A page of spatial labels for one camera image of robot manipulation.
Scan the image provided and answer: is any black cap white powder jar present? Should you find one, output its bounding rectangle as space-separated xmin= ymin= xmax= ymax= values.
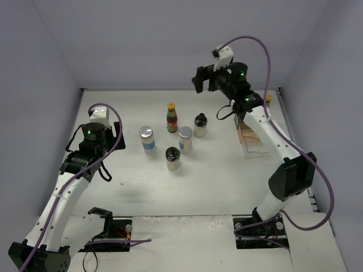
xmin=165 ymin=147 xmax=181 ymax=171

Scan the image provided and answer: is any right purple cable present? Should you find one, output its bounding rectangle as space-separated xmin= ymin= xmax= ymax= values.
xmin=218 ymin=36 xmax=335 ymax=239

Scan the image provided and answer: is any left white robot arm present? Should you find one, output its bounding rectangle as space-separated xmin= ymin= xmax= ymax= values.
xmin=8 ymin=121 xmax=125 ymax=271

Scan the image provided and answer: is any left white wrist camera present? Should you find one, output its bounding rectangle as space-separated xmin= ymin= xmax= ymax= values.
xmin=89 ymin=106 xmax=111 ymax=129

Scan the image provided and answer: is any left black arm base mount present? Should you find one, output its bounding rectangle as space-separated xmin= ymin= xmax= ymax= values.
xmin=79 ymin=207 xmax=132 ymax=253

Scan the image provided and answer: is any red sauce bottle yellow cap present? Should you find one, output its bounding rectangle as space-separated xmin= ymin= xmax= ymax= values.
xmin=167 ymin=102 xmax=178 ymax=133

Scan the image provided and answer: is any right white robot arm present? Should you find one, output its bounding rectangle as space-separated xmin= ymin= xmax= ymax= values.
xmin=192 ymin=62 xmax=316 ymax=233

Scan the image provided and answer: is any rear black cap powder jar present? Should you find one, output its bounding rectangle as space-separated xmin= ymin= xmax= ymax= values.
xmin=193 ymin=113 xmax=208 ymax=138

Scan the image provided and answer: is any silver lid jar blue label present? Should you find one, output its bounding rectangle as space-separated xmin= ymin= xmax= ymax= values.
xmin=139 ymin=126 xmax=156 ymax=154

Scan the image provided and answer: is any clear tiered organizer tray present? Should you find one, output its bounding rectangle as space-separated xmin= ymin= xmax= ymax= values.
xmin=234 ymin=114 xmax=269 ymax=159

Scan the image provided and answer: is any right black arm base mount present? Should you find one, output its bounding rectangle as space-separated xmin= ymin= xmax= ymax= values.
xmin=233 ymin=215 xmax=289 ymax=249

